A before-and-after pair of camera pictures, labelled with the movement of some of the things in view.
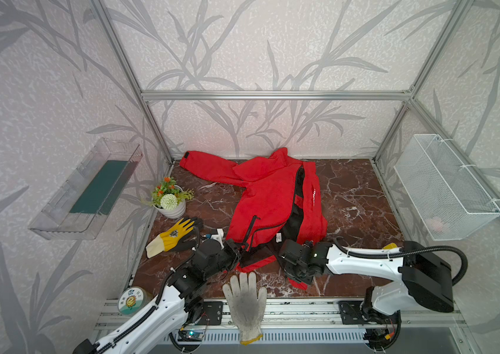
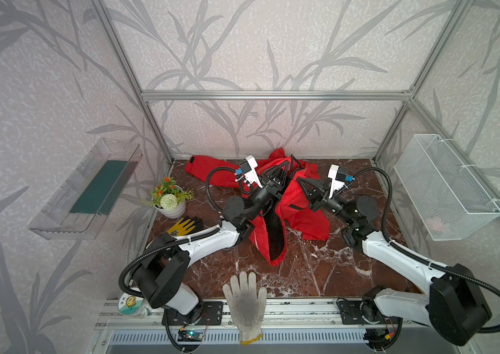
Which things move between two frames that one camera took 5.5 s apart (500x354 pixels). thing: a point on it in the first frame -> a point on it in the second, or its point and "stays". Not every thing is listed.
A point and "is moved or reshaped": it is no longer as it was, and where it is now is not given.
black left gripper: (234, 248) -> (269, 185)
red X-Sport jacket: (280, 201) is moved or reshaped
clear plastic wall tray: (80, 206) stays
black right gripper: (285, 251) -> (321, 198)
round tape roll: (133, 299) stays
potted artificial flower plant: (170, 199) stays
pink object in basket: (436, 225) stays
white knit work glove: (248, 305) stays
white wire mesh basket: (447, 200) stays
